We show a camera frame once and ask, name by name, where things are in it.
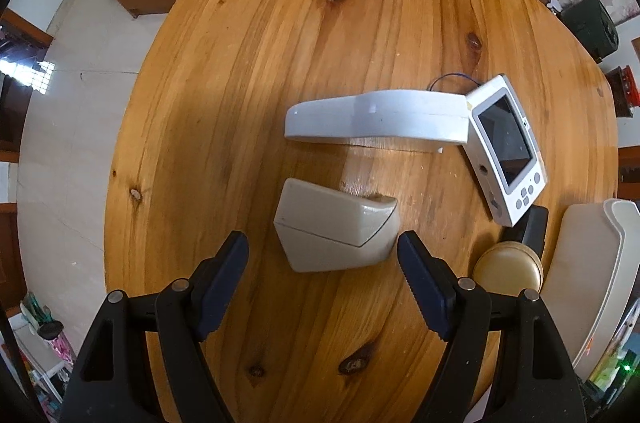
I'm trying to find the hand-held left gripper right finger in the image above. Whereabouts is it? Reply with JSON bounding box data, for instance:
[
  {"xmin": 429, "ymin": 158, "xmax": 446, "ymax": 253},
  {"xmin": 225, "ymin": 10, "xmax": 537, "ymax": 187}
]
[{"xmin": 397, "ymin": 230, "xmax": 588, "ymax": 423}]

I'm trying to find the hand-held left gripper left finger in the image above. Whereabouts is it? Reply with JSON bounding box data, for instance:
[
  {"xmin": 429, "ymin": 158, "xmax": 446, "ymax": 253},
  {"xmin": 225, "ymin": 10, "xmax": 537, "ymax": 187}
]
[{"xmin": 59, "ymin": 230, "xmax": 250, "ymax": 423}]

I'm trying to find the gold round compact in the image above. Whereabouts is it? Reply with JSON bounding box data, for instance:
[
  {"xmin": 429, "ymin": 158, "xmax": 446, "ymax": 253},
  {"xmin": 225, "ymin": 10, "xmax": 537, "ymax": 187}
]
[{"xmin": 471, "ymin": 240, "xmax": 544, "ymax": 299}]

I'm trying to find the beige box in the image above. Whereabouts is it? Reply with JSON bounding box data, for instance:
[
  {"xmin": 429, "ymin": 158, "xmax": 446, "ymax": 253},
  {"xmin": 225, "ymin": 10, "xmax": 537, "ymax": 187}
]
[{"xmin": 273, "ymin": 177, "xmax": 402, "ymax": 274}]

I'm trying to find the black power adapter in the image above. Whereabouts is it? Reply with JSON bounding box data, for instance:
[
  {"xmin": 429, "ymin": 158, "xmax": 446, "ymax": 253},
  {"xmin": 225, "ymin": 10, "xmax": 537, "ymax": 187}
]
[{"xmin": 500, "ymin": 204, "xmax": 550, "ymax": 254}]

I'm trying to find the white foam tray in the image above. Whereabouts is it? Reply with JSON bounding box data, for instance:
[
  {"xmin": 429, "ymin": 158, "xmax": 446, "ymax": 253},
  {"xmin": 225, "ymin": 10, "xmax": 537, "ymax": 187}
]
[{"xmin": 540, "ymin": 198, "xmax": 640, "ymax": 381}]

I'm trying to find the white device with screen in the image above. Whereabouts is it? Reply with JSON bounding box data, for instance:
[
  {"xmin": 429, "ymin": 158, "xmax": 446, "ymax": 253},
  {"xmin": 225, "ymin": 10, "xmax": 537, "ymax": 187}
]
[{"xmin": 465, "ymin": 74, "xmax": 549, "ymax": 226}]

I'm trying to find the white long case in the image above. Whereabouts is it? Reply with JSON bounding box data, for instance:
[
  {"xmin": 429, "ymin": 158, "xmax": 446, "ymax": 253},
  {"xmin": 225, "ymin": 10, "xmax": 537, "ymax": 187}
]
[{"xmin": 284, "ymin": 88, "xmax": 473, "ymax": 154}]

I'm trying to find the white storage rack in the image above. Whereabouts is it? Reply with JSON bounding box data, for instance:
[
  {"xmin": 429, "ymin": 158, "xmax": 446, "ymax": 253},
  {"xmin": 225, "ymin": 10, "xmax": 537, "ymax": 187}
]
[{"xmin": 17, "ymin": 293, "xmax": 76, "ymax": 409}]

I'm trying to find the dark wicker basket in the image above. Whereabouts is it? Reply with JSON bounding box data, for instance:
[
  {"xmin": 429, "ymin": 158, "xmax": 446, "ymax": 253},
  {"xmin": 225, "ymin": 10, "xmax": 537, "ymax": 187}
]
[{"xmin": 605, "ymin": 67, "xmax": 632, "ymax": 119}]

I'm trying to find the red container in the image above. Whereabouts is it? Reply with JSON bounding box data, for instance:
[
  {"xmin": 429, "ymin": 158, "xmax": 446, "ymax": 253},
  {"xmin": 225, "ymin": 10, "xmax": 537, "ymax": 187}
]
[{"xmin": 620, "ymin": 67, "xmax": 640, "ymax": 109}]

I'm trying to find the dark green appliance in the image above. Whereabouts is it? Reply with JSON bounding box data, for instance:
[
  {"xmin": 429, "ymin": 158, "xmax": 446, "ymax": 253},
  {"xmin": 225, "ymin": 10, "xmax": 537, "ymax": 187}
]
[{"xmin": 560, "ymin": 0, "xmax": 621, "ymax": 64}]

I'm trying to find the thin blue wire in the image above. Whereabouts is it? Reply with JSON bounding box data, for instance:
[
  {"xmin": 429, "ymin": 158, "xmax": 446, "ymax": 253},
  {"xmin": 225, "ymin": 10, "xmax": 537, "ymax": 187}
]
[{"xmin": 427, "ymin": 72, "xmax": 483, "ymax": 93}]

